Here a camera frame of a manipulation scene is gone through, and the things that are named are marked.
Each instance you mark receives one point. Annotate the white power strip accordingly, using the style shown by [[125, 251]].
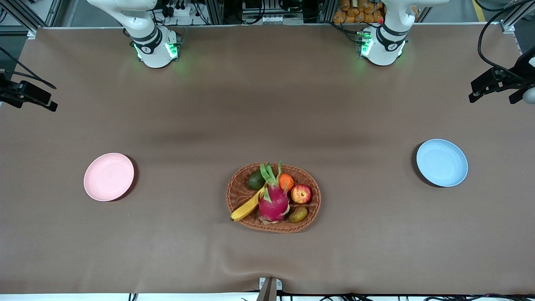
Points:
[[184, 9]]

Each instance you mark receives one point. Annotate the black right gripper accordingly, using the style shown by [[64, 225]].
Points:
[[9, 93]]

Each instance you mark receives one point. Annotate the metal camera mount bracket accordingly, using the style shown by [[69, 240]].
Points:
[[269, 288]]

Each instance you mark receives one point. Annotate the brown table cover cloth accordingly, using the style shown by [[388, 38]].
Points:
[[267, 104]]

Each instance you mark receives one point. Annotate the red yellow apple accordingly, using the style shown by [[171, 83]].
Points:
[[301, 194]]

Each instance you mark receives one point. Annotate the yellow banana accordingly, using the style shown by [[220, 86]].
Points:
[[246, 207]]

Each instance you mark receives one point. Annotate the orange fruit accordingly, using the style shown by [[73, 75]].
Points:
[[287, 182]]

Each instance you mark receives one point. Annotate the pink dragon fruit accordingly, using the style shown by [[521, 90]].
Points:
[[273, 202]]

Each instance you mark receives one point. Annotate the dark green avocado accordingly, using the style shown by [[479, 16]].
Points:
[[256, 180]]

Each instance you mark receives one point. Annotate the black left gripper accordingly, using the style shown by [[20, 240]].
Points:
[[514, 78]]

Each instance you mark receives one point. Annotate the pink plate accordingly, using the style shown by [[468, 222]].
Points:
[[108, 177]]

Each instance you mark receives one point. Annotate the light blue plate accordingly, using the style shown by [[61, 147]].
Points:
[[442, 163]]

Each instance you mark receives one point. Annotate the brown wicker basket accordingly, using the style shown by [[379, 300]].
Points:
[[244, 194]]

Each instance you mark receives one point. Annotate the bag of orange buns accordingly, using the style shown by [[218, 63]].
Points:
[[355, 11]]

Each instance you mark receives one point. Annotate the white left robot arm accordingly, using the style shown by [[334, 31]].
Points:
[[386, 42]]

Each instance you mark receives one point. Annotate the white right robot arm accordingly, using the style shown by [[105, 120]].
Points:
[[150, 37]]

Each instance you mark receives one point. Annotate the aluminium frame post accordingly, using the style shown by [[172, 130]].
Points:
[[214, 11], [25, 19], [326, 10], [516, 14]]

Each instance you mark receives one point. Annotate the brown kiwi fruit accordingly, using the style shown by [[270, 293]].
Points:
[[298, 214]]

